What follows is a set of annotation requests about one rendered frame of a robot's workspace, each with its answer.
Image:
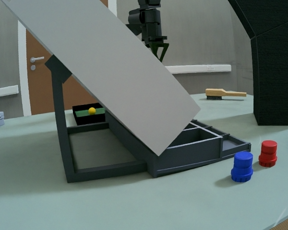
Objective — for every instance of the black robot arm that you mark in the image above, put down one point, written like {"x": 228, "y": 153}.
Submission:
{"x": 143, "y": 20}

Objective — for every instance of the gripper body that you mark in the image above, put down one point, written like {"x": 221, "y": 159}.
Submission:
{"x": 155, "y": 39}

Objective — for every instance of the wooden-handled wire brush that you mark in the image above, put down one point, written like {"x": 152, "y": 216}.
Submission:
{"x": 216, "y": 94}

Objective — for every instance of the red plug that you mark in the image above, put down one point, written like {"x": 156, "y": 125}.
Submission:
{"x": 268, "y": 157}

